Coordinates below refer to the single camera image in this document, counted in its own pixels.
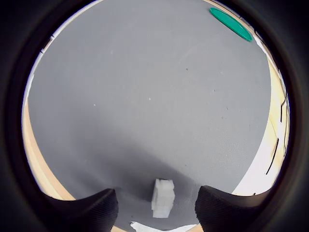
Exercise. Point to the small white plastic terminal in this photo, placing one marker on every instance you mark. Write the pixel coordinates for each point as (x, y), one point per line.
(163, 198)

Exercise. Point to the round green lid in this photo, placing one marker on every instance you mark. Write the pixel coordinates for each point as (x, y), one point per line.
(231, 24)

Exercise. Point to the dark grey mat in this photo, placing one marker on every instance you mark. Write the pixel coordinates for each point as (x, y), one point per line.
(144, 96)

